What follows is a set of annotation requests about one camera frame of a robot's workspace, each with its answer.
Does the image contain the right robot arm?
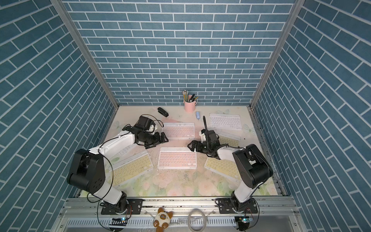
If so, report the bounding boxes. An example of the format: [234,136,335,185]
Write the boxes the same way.
[187,140,273,212]

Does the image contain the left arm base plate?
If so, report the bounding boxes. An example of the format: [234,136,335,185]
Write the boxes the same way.
[100,198,144,216]

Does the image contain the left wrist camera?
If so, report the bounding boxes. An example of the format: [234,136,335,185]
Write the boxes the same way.
[135,116,157,133]

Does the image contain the blue correction tape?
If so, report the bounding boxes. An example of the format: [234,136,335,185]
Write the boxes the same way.
[196,111,201,120]

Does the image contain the pink pen cup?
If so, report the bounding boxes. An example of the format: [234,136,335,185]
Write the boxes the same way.
[184,95,197,113]

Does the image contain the pink keyboard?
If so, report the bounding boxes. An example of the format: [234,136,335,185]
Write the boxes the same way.
[162,123,195,140]
[157,147,197,169]

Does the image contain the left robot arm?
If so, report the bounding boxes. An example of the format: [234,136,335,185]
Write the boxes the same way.
[66,124,169,214]

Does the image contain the white keyboard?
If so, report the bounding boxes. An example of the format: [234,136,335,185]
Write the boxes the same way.
[209,114,242,130]
[117,144,136,157]

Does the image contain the white keyboard right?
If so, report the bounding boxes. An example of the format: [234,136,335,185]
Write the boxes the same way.
[209,114,242,130]

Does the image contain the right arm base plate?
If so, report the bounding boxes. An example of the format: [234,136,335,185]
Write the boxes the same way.
[214,198,259,214]

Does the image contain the yellow keyboard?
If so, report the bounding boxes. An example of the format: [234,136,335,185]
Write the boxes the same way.
[204,158,241,182]
[214,130,241,148]
[113,150,154,187]

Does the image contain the white keyboard left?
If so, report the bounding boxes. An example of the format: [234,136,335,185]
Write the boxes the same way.
[117,144,136,157]

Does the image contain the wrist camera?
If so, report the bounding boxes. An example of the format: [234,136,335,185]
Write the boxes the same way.
[200,116,218,143]
[135,116,157,133]

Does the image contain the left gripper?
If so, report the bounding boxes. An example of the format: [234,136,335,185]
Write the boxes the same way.
[141,131,170,148]

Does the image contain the plush toy cat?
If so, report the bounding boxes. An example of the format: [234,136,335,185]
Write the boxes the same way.
[153,207,174,232]

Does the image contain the coiled white cable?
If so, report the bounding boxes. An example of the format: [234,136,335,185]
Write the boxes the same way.
[187,208,208,232]

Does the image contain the black stapler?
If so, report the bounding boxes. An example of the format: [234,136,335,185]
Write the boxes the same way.
[157,107,169,118]

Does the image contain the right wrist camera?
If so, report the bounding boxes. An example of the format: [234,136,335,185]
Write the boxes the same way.
[200,116,218,143]

